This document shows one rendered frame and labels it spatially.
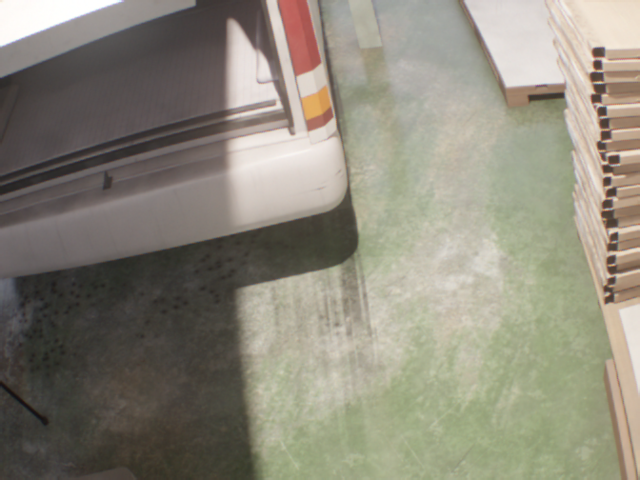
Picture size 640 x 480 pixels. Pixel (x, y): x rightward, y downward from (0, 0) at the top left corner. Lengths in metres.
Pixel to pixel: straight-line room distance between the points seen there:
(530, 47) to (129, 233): 1.99
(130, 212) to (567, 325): 1.42
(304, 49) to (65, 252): 1.04
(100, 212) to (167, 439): 0.74
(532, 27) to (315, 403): 2.15
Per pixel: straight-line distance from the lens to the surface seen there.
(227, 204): 3.31
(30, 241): 3.47
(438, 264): 3.59
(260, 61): 3.42
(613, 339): 3.19
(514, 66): 4.34
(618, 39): 2.69
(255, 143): 3.31
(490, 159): 3.98
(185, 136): 3.33
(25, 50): 1.86
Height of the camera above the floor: 2.48
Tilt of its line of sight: 42 degrees down
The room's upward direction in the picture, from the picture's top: 13 degrees counter-clockwise
